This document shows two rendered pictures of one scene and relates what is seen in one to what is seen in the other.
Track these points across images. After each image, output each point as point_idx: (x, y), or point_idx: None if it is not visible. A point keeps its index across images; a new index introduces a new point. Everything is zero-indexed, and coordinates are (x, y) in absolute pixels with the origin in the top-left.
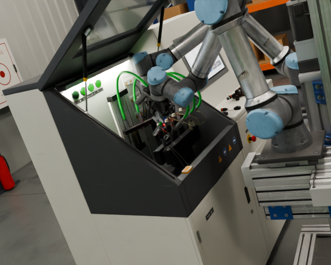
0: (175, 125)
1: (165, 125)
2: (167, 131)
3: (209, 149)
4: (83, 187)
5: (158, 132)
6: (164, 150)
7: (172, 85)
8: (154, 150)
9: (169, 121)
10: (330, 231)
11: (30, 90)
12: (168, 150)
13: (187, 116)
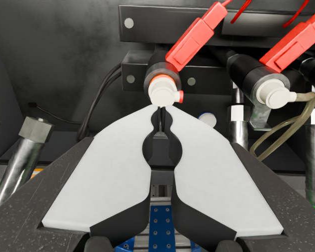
0: (314, 74)
1: (161, 137)
2: (232, 69)
3: (156, 182)
4: None
5: (146, 70)
6: (96, 94)
7: None
8: (129, 10)
9: (256, 115)
10: (152, 184)
11: None
12: (127, 89)
13: (306, 173)
